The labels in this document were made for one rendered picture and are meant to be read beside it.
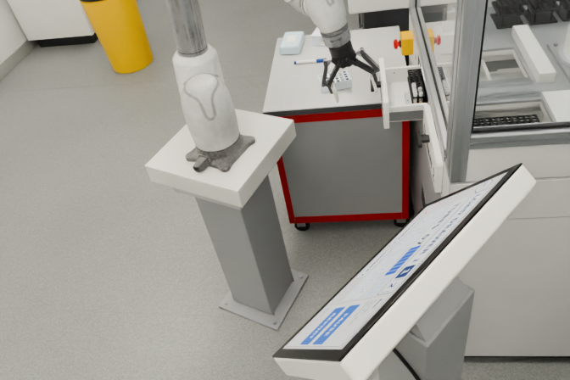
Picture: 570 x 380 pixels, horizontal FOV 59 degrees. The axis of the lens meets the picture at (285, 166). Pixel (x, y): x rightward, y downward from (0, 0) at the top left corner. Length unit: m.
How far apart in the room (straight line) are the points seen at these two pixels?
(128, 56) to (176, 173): 2.61
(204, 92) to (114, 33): 2.64
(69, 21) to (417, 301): 4.48
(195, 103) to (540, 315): 1.30
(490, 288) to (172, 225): 1.66
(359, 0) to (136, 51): 2.20
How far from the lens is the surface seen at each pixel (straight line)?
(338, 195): 2.28
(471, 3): 1.07
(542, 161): 1.35
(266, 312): 2.23
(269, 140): 1.71
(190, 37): 1.67
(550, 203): 1.47
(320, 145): 2.08
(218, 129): 1.58
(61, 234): 3.02
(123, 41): 4.16
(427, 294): 0.83
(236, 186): 1.57
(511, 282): 1.71
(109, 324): 2.48
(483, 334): 1.94
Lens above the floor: 1.86
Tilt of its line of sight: 40 degrees down
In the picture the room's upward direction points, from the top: 11 degrees counter-clockwise
